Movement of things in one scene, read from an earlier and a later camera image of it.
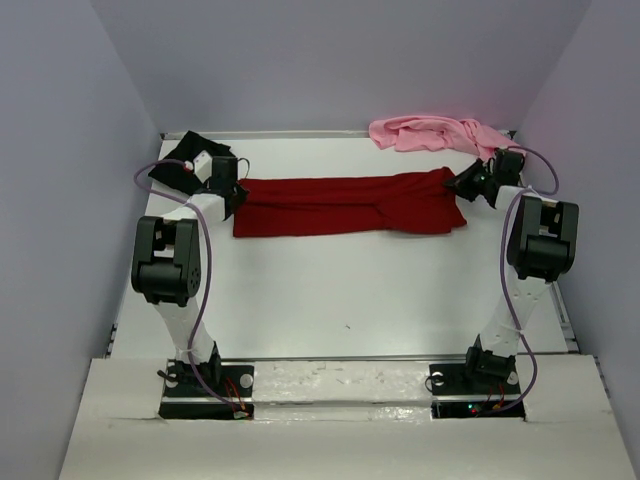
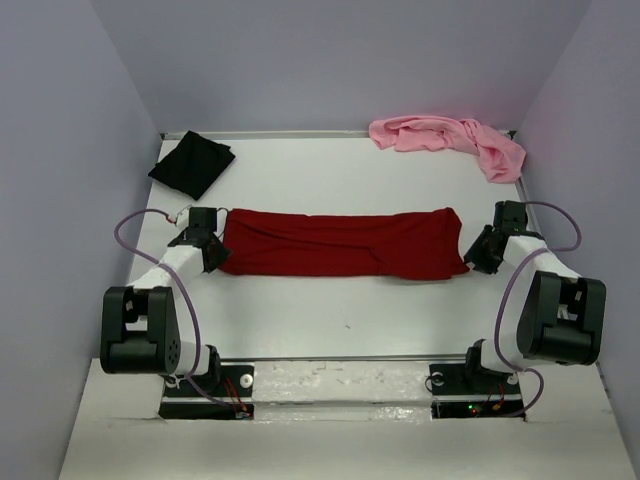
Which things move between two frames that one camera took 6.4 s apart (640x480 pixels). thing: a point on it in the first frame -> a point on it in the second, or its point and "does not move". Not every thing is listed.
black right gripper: [461, 181] -> [475, 255]
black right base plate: [460, 393] does not move
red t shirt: [406, 203] -> [419, 245]
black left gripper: [240, 194] -> [220, 255]
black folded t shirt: [177, 176] does not move
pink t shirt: [418, 132] does not move
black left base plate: [185, 397] does not move
